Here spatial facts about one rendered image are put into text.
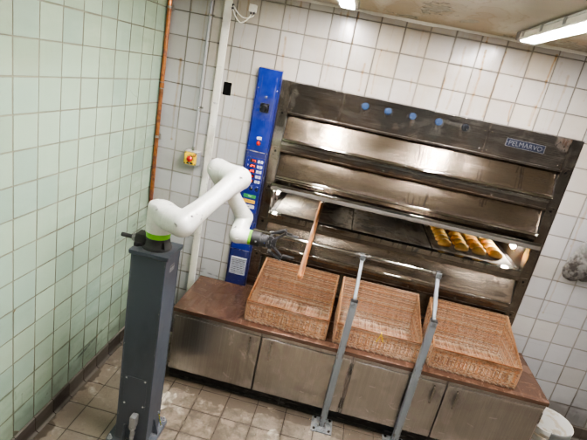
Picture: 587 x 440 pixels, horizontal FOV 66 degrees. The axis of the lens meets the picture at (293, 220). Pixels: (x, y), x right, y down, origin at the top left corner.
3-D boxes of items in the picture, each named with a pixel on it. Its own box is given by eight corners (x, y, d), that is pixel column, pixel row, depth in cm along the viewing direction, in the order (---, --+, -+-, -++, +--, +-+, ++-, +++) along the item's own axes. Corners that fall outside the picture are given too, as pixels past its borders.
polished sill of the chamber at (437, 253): (269, 215, 334) (270, 210, 333) (517, 273, 319) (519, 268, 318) (267, 217, 329) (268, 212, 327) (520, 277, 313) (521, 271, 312)
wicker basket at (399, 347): (334, 307, 339) (342, 274, 330) (409, 326, 334) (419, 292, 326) (330, 343, 293) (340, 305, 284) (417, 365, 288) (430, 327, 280)
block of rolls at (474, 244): (426, 222, 388) (428, 216, 386) (483, 234, 384) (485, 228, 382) (437, 245, 330) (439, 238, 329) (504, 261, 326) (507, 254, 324)
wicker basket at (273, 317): (259, 288, 344) (265, 255, 336) (332, 307, 338) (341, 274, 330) (241, 319, 298) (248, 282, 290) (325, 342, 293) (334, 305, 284)
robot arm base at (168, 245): (115, 243, 227) (116, 231, 225) (129, 233, 241) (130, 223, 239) (164, 255, 225) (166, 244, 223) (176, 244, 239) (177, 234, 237)
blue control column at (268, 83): (265, 257, 546) (300, 72, 479) (278, 260, 545) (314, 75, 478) (214, 345, 363) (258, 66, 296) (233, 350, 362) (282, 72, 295)
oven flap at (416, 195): (275, 178, 319) (282, 150, 319) (535, 236, 303) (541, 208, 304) (274, 177, 314) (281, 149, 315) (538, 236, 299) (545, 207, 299)
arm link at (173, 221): (176, 227, 207) (253, 165, 235) (155, 215, 216) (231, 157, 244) (184, 246, 216) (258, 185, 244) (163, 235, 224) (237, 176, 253)
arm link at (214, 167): (215, 173, 238) (230, 157, 243) (198, 166, 245) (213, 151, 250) (227, 195, 252) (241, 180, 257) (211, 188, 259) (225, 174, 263)
